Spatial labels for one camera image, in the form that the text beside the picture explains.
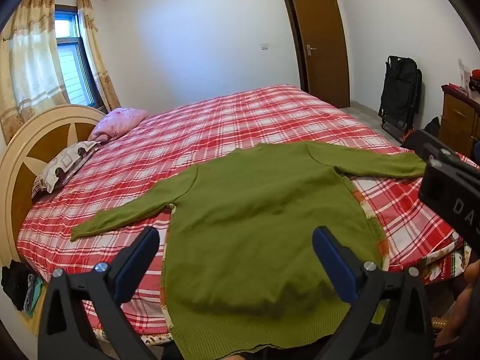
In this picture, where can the wooden dresser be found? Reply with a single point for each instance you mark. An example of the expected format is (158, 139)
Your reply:
(457, 120)

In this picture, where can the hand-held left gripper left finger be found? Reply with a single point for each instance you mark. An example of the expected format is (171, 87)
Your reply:
(140, 255)

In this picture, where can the green knit sweater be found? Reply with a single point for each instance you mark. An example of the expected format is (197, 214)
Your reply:
(262, 213)

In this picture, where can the dark clothes pile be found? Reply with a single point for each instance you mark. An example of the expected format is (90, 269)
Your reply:
(15, 285)

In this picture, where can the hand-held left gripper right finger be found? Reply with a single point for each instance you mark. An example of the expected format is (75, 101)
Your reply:
(332, 258)

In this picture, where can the black folding chair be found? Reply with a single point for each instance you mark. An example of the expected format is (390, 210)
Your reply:
(399, 90)

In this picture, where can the bed with red plaid sheet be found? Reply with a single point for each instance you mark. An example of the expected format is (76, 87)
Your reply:
(262, 120)

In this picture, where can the brown wooden door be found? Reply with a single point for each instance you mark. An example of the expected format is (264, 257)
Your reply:
(322, 45)

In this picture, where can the cream wooden headboard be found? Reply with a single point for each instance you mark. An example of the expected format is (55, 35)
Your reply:
(22, 165)

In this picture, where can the wide yellow curtain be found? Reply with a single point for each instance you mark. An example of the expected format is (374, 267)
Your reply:
(30, 63)

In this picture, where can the red item on dresser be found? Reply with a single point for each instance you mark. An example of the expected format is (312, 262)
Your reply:
(475, 80)

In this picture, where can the brown patterned pillow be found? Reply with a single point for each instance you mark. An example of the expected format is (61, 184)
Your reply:
(63, 165)

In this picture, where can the person's right forearm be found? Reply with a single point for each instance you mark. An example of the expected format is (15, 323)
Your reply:
(459, 307)

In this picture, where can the black bag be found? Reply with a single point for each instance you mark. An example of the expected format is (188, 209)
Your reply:
(432, 125)

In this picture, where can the narrow yellow curtain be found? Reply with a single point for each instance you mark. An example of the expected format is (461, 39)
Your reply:
(95, 52)

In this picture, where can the window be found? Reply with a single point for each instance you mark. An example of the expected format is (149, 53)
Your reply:
(71, 63)

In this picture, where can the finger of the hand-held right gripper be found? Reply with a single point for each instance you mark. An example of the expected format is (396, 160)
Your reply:
(455, 159)

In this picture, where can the pink pillow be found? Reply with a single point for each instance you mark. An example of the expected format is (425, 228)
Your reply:
(116, 123)

